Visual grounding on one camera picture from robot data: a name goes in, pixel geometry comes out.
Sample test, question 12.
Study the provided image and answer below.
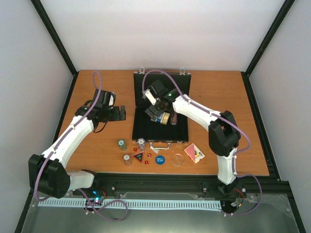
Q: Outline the blue gold card deck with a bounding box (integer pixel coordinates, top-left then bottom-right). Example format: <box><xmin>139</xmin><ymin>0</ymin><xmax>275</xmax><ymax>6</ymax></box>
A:
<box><xmin>155</xmin><ymin>112</ymin><xmax>170</xmax><ymax>125</ymax></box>

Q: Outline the black poker set case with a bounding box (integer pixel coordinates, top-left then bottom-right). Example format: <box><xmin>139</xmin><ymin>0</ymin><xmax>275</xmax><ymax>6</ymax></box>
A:
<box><xmin>132</xmin><ymin>72</ymin><xmax>189</xmax><ymax>143</ymax></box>

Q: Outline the blue poker chip stack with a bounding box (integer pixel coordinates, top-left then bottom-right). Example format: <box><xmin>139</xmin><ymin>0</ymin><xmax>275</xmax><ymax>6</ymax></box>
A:
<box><xmin>137</xmin><ymin>138</ymin><xmax>146</xmax><ymax>151</ymax></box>

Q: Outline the red back card deck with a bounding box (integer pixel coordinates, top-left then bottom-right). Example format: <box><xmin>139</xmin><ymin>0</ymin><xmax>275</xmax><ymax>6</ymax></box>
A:
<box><xmin>184</xmin><ymin>143</ymin><xmax>205</xmax><ymax>164</ymax></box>

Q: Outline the dark brown patterned card deck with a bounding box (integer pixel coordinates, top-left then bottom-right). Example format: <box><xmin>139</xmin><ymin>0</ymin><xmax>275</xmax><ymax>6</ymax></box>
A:
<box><xmin>170</xmin><ymin>113</ymin><xmax>177</xmax><ymax>125</ymax></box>

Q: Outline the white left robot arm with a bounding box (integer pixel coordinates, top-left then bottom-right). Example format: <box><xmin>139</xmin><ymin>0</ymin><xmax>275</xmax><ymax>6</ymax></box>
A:
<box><xmin>28</xmin><ymin>105</ymin><xmax>126</xmax><ymax>201</ymax></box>

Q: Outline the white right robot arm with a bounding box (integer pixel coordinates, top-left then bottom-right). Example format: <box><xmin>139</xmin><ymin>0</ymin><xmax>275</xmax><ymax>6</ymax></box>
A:
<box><xmin>142</xmin><ymin>88</ymin><xmax>241</xmax><ymax>196</ymax></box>

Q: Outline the green poker chip stack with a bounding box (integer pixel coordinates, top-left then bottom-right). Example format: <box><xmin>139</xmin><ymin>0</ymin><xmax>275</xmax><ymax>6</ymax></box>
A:
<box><xmin>118</xmin><ymin>139</ymin><xmax>127</xmax><ymax>151</ymax></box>

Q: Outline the red poker chip stack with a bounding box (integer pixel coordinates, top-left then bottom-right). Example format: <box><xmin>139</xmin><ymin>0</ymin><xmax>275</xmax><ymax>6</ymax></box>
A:
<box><xmin>123</xmin><ymin>154</ymin><xmax>132</xmax><ymax>166</ymax></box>

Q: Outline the triangular all in button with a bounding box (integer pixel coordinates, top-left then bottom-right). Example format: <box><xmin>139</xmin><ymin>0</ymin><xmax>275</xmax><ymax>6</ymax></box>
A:
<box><xmin>132</xmin><ymin>151</ymin><xmax>144</xmax><ymax>163</ymax></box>

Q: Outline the blue small blind button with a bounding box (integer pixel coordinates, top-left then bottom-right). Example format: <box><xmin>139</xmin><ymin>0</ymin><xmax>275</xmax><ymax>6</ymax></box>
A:
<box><xmin>155</xmin><ymin>155</ymin><xmax>165</xmax><ymax>165</ymax></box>

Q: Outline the clear round dealer button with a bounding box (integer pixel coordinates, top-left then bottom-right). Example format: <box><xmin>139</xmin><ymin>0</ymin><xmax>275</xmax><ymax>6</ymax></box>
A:
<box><xmin>172</xmin><ymin>153</ymin><xmax>185</xmax><ymax>166</ymax></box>

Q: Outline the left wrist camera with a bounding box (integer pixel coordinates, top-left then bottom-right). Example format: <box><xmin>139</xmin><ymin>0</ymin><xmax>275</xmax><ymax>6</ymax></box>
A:
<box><xmin>93</xmin><ymin>89</ymin><xmax>116</xmax><ymax>108</ymax></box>

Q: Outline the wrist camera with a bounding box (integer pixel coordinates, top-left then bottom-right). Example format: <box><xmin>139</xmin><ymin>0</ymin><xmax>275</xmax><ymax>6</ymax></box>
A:
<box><xmin>142</xmin><ymin>80</ymin><xmax>167</xmax><ymax>105</ymax></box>
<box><xmin>93</xmin><ymin>89</ymin><xmax>116</xmax><ymax>108</ymax></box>

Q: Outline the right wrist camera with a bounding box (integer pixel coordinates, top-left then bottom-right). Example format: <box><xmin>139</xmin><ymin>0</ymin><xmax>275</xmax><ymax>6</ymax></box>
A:
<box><xmin>142</xmin><ymin>80</ymin><xmax>167</xmax><ymax>105</ymax></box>

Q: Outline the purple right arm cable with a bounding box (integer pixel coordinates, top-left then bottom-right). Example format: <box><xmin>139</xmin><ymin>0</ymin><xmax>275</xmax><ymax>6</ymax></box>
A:
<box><xmin>142</xmin><ymin>69</ymin><xmax>263</xmax><ymax>216</ymax></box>

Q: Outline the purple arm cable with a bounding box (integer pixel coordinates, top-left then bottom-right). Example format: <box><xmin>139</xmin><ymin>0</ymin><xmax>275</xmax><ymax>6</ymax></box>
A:
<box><xmin>33</xmin><ymin>70</ymin><xmax>103</xmax><ymax>201</ymax></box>
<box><xmin>142</xmin><ymin>69</ymin><xmax>263</xmax><ymax>216</ymax></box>

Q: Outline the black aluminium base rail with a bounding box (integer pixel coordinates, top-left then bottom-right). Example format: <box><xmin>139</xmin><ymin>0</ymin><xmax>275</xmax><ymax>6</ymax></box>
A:
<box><xmin>83</xmin><ymin>173</ymin><xmax>293</xmax><ymax>200</ymax></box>

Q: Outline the light blue cable duct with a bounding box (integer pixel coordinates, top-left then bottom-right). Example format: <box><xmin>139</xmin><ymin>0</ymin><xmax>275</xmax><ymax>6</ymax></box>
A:
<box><xmin>38</xmin><ymin>198</ymin><xmax>222</xmax><ymax>212</ymax></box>

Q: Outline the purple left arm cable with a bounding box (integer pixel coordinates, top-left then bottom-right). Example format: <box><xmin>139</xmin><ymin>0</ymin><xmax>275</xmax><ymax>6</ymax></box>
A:
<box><xmin>33</xmin><ymin>70</ymin><xmax>103</xmax><ymax>201</ymax></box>

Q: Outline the black frame post left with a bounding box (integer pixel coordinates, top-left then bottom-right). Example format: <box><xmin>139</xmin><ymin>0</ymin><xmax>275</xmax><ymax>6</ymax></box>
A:
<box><xmin>30</xmin><ymin>0</ymin><xmax>79</xmax><ymax>77</ymax></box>

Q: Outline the black frame post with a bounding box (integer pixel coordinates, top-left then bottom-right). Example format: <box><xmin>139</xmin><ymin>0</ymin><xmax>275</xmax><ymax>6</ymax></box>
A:
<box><xmin>244</xmin><ymin>0</ymin><xmax>296</xmax><ymax>76</ymax></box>
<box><xmin>30</xmin><ymin>0</ymin><xmax>79</xmax><ymax>77</ymax></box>

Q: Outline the black frame post right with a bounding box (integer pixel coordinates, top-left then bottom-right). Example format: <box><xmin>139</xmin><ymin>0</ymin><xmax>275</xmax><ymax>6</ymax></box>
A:
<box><xmin>244</xmin><ymin>0</ymin><xmax>296</xmax><ymax>76</ymax></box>

